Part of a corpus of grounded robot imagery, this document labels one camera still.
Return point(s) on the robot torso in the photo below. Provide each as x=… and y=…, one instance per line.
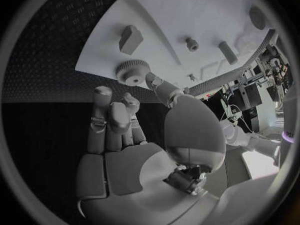
x=288, y=116

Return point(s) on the white task board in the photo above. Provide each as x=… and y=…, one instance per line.
x=182, y=18

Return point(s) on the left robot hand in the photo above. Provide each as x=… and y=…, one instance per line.
x=231, y=111

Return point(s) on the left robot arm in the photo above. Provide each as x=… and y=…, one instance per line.
x=236, y=135

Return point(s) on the cluttered workshop desk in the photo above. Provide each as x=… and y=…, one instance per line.
x=255, y=93

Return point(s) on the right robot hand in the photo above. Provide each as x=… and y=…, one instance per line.
x=131, y=165

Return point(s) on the grey block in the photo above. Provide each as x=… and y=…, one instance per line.
x=130, y=39

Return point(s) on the grey gear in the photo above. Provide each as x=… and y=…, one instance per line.
x=131, y=72

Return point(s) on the small grey peg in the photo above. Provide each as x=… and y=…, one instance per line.
x=192, y=44

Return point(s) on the tiny grey peg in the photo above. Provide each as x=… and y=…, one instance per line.
x=191, y=76

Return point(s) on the grey round plug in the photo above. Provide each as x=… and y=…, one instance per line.
x=256, y=17

